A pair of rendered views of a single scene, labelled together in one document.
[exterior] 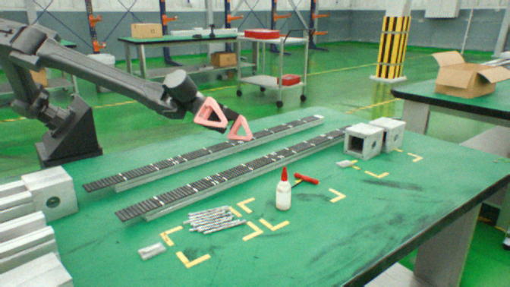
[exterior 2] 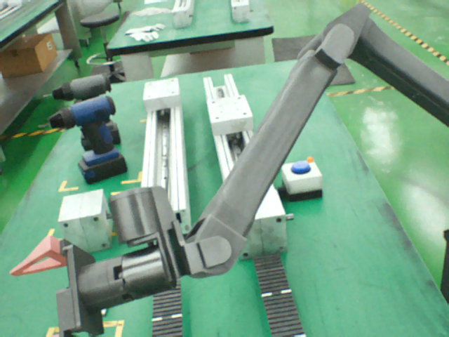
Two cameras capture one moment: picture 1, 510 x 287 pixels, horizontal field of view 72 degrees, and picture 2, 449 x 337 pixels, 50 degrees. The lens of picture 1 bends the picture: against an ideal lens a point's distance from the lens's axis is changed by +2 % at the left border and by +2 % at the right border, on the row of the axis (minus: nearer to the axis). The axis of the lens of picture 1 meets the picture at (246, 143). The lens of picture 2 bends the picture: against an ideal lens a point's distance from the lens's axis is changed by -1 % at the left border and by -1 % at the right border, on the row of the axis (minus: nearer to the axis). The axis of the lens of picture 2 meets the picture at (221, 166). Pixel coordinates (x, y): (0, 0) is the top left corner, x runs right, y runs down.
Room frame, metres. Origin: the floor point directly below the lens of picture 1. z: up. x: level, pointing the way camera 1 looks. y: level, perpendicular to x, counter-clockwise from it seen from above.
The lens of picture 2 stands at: (1.25, -0.15, 1.42)
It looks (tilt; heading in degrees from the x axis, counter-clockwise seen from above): 29 degrees down; 130
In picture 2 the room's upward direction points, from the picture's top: 8 degrees counter-clockwise
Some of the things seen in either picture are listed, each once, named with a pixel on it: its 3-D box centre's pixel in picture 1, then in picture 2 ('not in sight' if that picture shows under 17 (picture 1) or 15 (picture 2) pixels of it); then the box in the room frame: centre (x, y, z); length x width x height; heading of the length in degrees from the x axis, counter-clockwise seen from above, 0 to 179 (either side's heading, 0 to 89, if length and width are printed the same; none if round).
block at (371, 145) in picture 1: (360, 140); not in sight; (1.16, -0.41, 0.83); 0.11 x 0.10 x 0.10; 42
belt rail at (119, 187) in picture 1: (240, 144); not in sight; (1.20, 0.02, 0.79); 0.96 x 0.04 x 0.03; 131
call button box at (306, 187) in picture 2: not in sight; (297, 180); (0.76, 0.70, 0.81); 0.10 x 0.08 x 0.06; 41
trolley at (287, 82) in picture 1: (273, 64); not in sight; (5.00, -0.38, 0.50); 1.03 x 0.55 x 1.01; 42
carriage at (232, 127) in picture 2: not in sight; (229, 119); (0.48, 0.83, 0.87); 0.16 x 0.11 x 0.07; 131
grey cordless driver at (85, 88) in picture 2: not in sight; (84, 114); (0.05, 0.68, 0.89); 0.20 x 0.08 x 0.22; 51
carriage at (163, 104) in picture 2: not in sight; (163, 97); (0.18, 0.90, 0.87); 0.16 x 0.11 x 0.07; 131
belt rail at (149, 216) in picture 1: (277, 160); not in sight; (1.05, -0.10, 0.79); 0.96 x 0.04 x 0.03; 131
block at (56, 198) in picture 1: (49, 192); (264, 223); (0.79, 0.51, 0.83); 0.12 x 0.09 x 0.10; 41
